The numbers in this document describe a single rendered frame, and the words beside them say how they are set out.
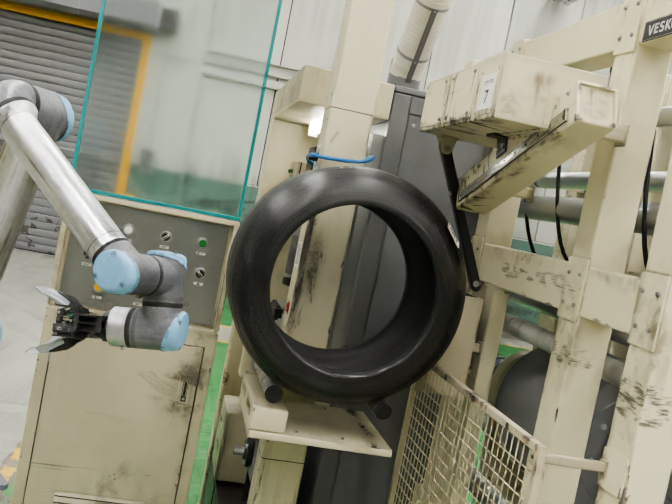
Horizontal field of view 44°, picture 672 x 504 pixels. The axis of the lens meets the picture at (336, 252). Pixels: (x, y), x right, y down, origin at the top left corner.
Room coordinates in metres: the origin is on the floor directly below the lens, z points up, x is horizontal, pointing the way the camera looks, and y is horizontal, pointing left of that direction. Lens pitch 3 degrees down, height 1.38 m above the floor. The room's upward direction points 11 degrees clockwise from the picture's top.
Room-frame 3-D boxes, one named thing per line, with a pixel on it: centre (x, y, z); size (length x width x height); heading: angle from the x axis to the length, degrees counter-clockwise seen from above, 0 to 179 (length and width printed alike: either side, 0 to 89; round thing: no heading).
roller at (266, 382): (2.20, 0.11, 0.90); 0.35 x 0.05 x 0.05; 11
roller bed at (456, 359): (2.51, -0.36, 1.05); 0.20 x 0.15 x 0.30; 11
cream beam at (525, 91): (2.16, -0.34, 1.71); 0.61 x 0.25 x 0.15; 11
